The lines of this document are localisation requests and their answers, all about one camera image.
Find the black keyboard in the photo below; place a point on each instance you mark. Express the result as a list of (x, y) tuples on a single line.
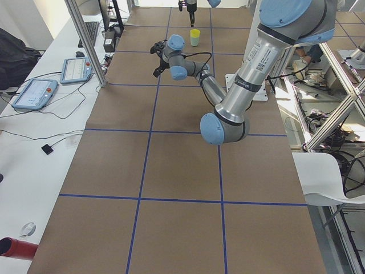
[(92, 29)]

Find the teach pendant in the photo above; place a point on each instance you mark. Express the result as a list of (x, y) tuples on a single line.
[(75, 70), (36, 94)]

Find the white chair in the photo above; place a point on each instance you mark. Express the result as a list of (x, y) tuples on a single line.
[(321, 181)]

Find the aluminium frame post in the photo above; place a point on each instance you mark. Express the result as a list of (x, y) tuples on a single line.
[(81, 29)]

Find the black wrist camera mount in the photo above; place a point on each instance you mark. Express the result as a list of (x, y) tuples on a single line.
[(158, 47)]

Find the black box with label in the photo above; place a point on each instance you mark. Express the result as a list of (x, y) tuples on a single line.
[(109, 41)]

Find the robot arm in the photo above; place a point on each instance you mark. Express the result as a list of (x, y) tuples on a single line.
[(283, 24), (212, 3)]

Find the clear tape roll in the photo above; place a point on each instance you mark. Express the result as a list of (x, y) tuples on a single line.
[(28, 229)]

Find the black monitor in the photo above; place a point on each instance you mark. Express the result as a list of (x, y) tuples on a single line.
[(104, 10)]

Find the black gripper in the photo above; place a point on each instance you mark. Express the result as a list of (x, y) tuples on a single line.
[(191, 8), (163, 63)]

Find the black computer mouse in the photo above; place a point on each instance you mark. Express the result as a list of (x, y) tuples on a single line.
[(79, 54)]

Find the small black square pad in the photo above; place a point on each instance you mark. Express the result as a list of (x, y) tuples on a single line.
[(47, 149)]

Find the yellow cup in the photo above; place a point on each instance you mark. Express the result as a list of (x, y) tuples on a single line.
[(194, 33)]

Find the green cup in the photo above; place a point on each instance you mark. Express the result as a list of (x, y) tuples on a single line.
[(194, 41)]

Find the red cylinder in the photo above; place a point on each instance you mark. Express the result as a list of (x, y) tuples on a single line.
[(18, 249)]

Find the brown table mat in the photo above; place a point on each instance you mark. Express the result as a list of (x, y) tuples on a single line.
[(146, 194)]

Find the far teach pendant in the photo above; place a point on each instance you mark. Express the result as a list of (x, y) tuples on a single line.
[(75, 70)]

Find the near teach pendant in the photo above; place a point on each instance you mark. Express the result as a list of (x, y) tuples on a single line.
[(36, 94)]

